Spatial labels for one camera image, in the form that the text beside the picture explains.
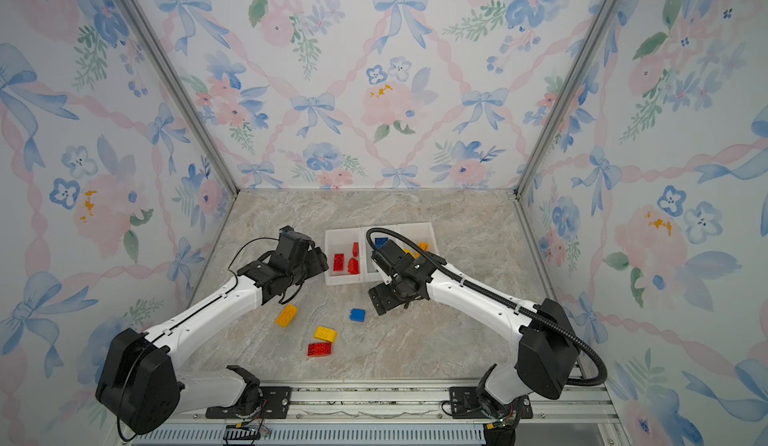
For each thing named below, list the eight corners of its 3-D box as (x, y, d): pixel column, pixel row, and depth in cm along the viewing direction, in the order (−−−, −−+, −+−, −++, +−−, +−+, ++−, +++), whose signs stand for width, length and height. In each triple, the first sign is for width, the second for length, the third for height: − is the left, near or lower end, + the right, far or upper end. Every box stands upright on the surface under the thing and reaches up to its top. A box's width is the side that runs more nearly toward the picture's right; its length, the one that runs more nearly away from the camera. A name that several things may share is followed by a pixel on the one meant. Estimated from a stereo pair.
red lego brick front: (308, 355, 83) (307, 353, 81) (310, 344, 85) (308, 342, 83) (331, 355, 83) (330, 353, 81) (332, 344, 85) (331, 342, 83)
